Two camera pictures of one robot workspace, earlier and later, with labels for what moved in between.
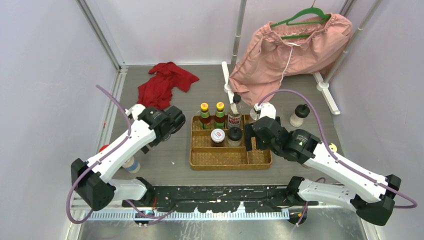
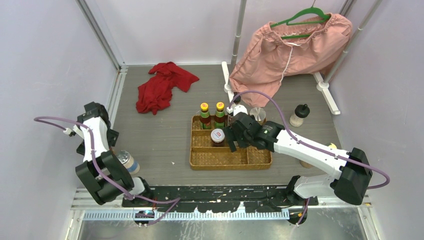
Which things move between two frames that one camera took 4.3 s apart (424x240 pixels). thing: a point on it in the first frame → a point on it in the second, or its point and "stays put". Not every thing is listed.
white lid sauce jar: (217, 137) stays put
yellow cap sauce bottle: (219, 116) stays put
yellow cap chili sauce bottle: (205, 117) stays put
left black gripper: (156, 142) → (112, 137)
